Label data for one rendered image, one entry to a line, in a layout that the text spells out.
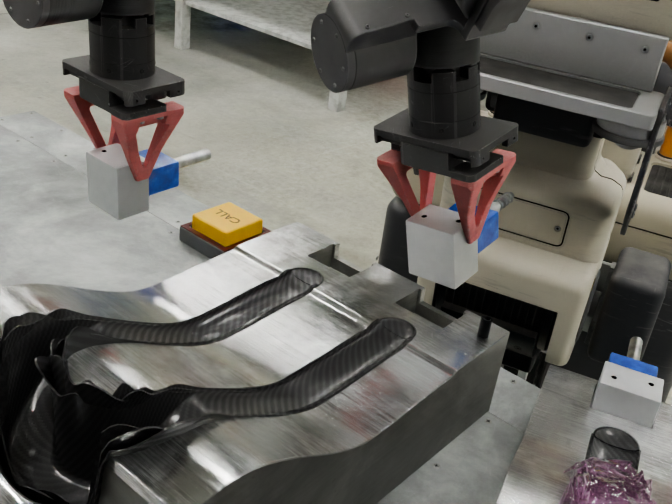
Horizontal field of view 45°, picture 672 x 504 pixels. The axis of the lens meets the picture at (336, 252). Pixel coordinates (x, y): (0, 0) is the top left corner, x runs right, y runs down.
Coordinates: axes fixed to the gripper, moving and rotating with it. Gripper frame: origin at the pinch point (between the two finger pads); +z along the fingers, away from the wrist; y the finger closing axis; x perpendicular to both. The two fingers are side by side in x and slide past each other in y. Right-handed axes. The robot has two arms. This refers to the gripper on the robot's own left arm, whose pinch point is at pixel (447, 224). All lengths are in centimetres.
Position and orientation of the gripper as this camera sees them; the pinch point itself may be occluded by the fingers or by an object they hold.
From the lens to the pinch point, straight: 71.5
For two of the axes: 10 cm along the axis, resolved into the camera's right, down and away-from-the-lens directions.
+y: 7.5, 2.7, -6.0
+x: 6.6, -4.3, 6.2
